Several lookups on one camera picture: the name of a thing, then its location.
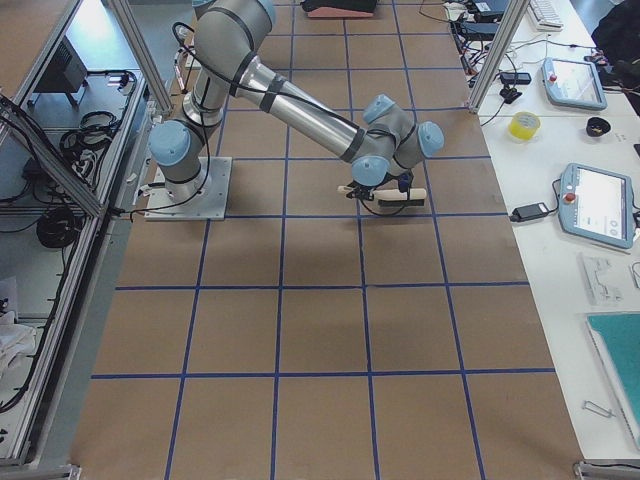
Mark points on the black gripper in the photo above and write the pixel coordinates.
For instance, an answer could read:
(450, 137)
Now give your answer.
(364, 190)

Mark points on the white hand brush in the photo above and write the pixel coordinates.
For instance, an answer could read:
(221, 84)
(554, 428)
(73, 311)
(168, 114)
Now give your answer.
(417, 198)

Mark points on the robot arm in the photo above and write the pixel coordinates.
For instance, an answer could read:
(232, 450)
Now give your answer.
(381, 154)

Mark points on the yellow tape roll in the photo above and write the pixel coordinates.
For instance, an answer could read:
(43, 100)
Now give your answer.
(524, 125)

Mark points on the black power adapter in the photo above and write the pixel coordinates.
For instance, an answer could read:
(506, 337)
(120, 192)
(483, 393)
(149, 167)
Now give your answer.
(529, 212)

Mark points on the lower teach pendant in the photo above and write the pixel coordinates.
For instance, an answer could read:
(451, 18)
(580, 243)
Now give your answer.
(597, 205)

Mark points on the teach pendant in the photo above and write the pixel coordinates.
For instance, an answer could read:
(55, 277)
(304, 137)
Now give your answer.
(572, 83)
(597, 205)

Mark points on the upper teach pendant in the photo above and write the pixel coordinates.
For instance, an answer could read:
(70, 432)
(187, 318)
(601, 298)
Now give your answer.
(572, 83)

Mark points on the green cutting mat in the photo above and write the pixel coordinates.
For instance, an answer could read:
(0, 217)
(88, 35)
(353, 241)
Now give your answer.
(616, 339)

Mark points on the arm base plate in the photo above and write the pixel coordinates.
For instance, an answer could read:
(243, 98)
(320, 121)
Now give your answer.
(204, 198)

